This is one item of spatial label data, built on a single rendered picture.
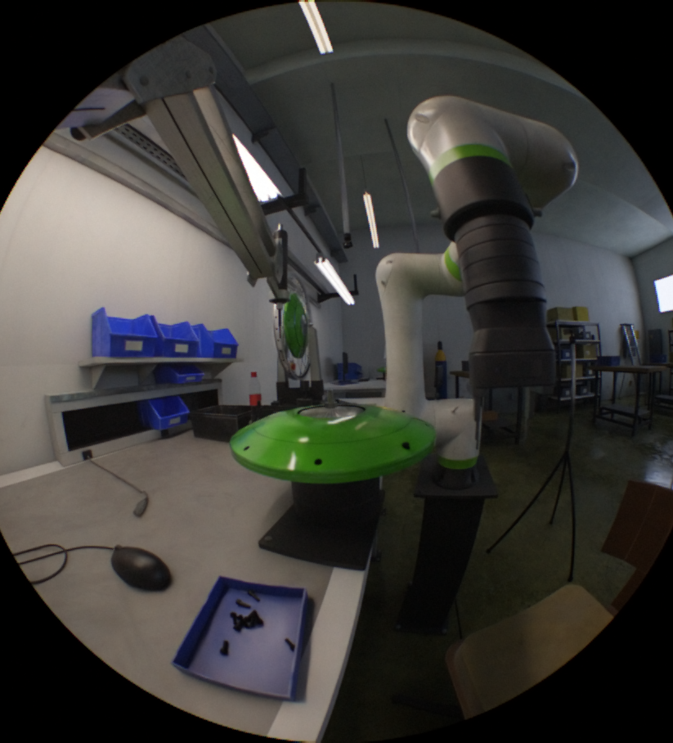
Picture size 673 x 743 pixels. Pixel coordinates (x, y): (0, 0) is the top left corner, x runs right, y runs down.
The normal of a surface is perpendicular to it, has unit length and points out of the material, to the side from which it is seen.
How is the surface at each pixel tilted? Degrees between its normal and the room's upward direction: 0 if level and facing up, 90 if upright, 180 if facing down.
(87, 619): 0
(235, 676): 0
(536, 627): 0
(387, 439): 23
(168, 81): 90
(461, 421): 89
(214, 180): 170
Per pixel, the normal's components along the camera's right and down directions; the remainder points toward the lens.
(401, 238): -0.22, 0.04
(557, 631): -0.05, -1.00
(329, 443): -0.04, -0.92
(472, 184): -0.68, 0.05
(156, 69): 1.00, -0.05
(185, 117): 0.04, 0.99
